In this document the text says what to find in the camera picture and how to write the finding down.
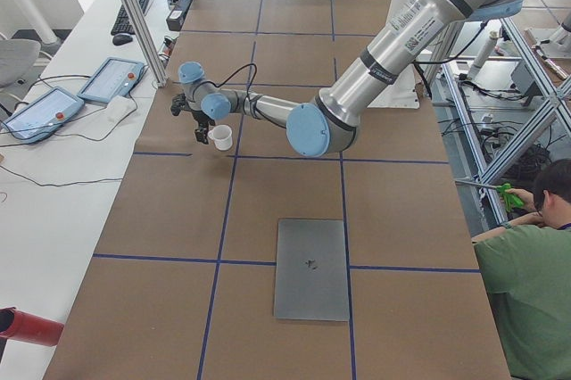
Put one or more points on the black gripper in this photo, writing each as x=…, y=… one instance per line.
x=201, y=120

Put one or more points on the white plastic cup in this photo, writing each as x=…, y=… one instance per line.
x=222, y=137

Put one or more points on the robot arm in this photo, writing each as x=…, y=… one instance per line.
x=329, y=123

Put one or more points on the grey closed laptop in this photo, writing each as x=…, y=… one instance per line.
x=311, y=279

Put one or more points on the white folded cloth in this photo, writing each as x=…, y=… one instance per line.
x=119, y=108

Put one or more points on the far teach pendant tablet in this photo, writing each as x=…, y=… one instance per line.
x=115, y=77

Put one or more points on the teach pendant tablet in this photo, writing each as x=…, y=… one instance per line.
x=115, y=77
x=42, y=117

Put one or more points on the black computer box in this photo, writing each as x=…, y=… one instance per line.
x=176, y=18

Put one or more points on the black computer mouse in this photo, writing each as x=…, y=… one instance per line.
x=121, y=39

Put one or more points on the near teach pendant tablet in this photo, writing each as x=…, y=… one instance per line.
x=42, y=117

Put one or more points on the red water bottle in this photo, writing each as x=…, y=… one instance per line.
x=28, y=328

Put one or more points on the seated person green shirt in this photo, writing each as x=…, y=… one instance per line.
x=525, y=266

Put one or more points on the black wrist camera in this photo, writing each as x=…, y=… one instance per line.
x=179, y=104

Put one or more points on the grey aluminium frame post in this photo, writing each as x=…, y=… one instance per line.
x=145, y=41

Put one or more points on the green handled grabber tool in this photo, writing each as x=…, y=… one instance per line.
x=510, y=201

